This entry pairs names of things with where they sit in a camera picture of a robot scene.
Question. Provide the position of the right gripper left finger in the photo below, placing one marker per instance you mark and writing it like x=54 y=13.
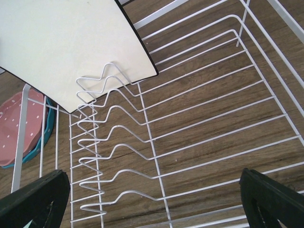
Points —
x=44 y=201

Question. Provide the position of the mint green flower plate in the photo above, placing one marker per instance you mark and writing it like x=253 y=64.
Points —
x=28 y=224

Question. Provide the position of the plain cream square plate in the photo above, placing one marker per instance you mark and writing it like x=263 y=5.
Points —
x=72 y=50

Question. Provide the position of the pink polka dot plate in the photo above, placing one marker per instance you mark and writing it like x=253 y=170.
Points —
x=9 y=128

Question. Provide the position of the white wire dish rack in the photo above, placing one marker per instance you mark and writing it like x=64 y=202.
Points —
x=168 y=151

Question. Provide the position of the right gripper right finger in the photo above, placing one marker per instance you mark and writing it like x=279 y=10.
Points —
x=268 y=203

